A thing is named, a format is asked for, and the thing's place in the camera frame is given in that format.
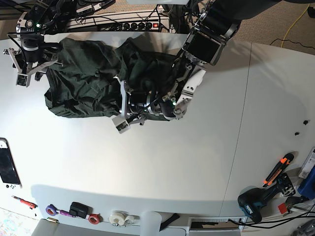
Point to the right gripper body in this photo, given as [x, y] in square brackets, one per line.
[29, 61]

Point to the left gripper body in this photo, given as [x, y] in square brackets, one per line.
[138, 103]

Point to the dark green t-shirt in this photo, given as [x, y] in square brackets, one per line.
[84, 84]

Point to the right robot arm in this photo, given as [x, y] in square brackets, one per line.
[45, 17]

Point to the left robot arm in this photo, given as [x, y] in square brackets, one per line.
[215, 25]

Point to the white power strip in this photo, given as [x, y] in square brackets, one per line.
[144, 20]

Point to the clear tape dispenser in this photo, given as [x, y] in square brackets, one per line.
[122, 218]

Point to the white translucent cup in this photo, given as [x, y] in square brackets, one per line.
[150, 222]

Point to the red tape roll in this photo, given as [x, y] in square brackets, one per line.
[94, 219]

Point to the purple tape roll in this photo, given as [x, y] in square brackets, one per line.
[51, 210]

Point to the orange black utility knife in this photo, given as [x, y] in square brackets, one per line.
[278, 169]

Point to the blue box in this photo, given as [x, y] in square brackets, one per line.
[307, 187]

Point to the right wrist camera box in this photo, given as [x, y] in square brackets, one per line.
[23, 80]

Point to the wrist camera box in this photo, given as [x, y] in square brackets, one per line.
[23, 80]
[121, 124]

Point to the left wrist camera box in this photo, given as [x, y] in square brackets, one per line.
[121, 124]

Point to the black tablet with white frame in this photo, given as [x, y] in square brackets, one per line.
[8, 172]

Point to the black action camera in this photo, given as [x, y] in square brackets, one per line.
[78, 210]

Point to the red handled screwdriver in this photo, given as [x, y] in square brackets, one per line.
[29, 204]

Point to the teal black cordless drill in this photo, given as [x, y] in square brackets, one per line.
[253, 200]

